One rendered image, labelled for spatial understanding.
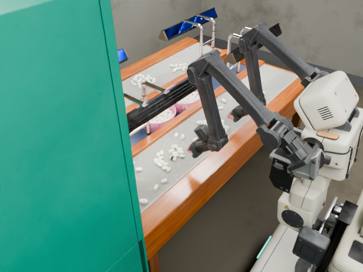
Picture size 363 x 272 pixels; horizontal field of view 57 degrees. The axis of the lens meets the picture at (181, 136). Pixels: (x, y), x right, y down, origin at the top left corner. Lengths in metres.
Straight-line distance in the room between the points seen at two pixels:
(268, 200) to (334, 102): 1.53
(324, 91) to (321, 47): 3.07
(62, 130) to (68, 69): 0.15
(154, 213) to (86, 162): 0.68
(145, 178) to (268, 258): 0.83
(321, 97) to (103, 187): 0.78
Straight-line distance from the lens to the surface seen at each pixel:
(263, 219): 2.55
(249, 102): 1.22
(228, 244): 2.39
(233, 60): 2.11
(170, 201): 1.60
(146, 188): 1.70
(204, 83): 1.32
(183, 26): 2.55
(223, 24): 4.77
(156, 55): 2.88
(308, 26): 4.29
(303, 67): 1.58
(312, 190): 1.55
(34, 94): 0.78
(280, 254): 2.07
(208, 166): 1.76
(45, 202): 0.94
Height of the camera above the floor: 1.99
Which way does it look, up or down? 39 degrees down
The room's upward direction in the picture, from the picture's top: 1 degrees counter-clockwise
